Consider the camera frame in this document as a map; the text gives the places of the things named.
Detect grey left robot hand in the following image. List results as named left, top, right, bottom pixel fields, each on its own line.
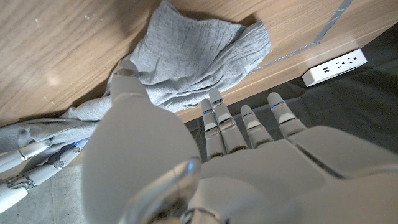
left=81, top=58, right=398, bottom=224

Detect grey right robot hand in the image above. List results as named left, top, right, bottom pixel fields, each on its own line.
left=0, top=138, right=90, bottom=214

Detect grey fabric shorts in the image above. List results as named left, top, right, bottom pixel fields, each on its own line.
left=0, top=0, right=272, bottom=174

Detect black backdrop curtain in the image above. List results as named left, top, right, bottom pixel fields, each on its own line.
left=185, top=23, right=398, bottom=155

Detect grey tape outline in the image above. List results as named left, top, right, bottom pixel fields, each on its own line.
left=248, top=0, right=355, bottom=75

